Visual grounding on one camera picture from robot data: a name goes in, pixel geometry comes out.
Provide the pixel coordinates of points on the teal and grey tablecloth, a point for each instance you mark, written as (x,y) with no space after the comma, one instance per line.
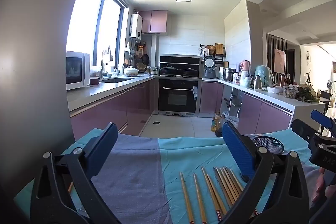
(136,174)

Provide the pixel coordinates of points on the black wall rack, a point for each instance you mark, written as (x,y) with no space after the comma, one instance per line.
(220,58)

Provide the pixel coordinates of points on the kitchen sink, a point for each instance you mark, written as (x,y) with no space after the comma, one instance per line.
(115,80)

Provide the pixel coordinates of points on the framed wall painting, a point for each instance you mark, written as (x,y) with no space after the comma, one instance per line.
(279,60)

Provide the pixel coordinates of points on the grey rice cooker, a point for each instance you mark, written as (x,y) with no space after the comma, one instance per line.
(210,66)

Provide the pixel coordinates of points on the white microwave oven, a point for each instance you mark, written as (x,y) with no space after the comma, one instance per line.
(76,70)

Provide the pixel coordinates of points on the black built-in oven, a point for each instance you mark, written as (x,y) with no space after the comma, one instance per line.
(178,98)

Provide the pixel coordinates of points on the black integrated stove hood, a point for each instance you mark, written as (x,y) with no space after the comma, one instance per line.
(181,60)

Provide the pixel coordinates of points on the clear food container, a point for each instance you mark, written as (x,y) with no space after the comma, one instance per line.
(290,92)

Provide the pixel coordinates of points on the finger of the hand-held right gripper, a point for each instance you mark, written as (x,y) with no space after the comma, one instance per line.
(321,119)
(302,129)

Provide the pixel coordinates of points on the black mesh utensil holder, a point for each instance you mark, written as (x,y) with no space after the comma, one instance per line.
(270,145)

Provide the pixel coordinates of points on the woven basket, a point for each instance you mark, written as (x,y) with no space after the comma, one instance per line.
(141,66)

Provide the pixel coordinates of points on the steel stock pot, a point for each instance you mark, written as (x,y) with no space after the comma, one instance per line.
(228,74)

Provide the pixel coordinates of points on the kitchen window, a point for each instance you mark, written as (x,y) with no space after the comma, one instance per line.
(86,16)

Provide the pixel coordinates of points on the steel kettle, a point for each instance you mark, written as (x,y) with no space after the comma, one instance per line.
(155,71)

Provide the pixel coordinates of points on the dark red bowl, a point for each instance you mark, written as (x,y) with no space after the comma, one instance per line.
(94,81)

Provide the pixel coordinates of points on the hanging black pan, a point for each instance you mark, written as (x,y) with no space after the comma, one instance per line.
(145,58)

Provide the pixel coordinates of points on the mint green appliance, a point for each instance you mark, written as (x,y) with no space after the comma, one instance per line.
(263,74)

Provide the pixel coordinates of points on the wooden cutting board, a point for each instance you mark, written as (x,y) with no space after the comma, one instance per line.
(220,49)

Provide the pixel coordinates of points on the steel flask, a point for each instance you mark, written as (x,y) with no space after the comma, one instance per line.
(257,82)

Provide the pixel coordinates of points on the white water heater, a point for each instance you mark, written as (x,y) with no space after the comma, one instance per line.
(136,27)

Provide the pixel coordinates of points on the person's right hand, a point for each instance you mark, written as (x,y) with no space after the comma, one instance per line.
(326,187)

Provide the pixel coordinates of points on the pink thermos jug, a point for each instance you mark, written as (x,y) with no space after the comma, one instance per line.
(245,66)

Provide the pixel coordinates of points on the black pan with lid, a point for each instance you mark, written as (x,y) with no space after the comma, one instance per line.
(189,71)

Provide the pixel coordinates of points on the white plastic bag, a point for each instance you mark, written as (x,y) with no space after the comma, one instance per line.
(232,120)

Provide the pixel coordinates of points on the leafy green vegetables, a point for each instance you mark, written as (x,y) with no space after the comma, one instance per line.
(307,96)

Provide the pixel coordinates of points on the yellow oil bottle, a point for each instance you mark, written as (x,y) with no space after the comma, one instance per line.
(214,123)

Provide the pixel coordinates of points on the white bowl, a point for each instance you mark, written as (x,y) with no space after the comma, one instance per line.
(274,90)

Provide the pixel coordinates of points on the white casserole pot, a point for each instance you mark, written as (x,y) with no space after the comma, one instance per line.
(131,71)

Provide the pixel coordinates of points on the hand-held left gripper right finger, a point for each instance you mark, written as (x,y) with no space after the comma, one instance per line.
(239,153)

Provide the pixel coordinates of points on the bunch of wooden chopsticks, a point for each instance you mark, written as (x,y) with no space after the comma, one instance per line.
(187,200)

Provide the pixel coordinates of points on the pink base cabinet run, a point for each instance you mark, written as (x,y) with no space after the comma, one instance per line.
(105,113)
(262,113)

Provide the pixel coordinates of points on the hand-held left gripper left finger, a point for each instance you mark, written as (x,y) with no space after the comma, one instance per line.
(103,150)

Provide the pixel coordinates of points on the pink wall cabinet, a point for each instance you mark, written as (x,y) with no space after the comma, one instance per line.
(155,22)

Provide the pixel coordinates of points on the white canister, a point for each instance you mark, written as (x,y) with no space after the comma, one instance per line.
(246,79)

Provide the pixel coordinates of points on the steel sink faucet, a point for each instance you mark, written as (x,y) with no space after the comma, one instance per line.
(102,69)

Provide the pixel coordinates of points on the black wok with lid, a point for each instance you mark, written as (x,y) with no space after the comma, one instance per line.
(169,70)

